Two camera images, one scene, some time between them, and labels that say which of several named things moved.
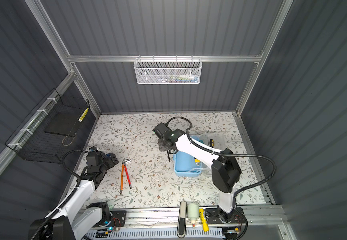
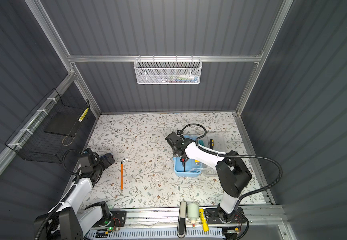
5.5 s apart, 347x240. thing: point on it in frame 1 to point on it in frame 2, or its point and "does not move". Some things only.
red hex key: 127,162 to 183,160
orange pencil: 122,178 does not move
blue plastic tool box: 187,166 does not move
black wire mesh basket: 44,134 does not move
